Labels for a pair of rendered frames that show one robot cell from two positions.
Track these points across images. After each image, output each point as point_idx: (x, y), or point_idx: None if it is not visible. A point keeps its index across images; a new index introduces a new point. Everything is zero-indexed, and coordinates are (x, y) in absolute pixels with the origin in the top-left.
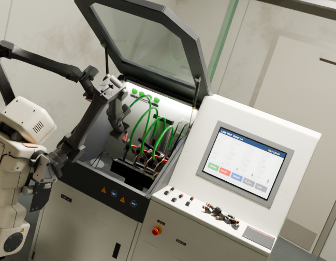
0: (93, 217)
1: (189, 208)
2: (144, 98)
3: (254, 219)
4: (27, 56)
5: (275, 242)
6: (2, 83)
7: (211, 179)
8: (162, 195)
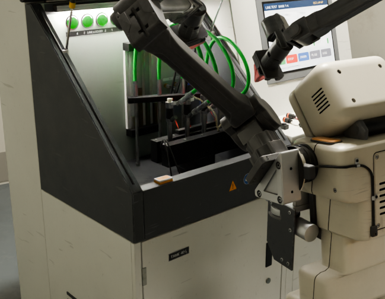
0: (228, 239)
1: None
2: (94, 27)
3: None
4: (165, 2)
5: None
6: (215, 76)
7: (285, 79)
8: (290, 131)
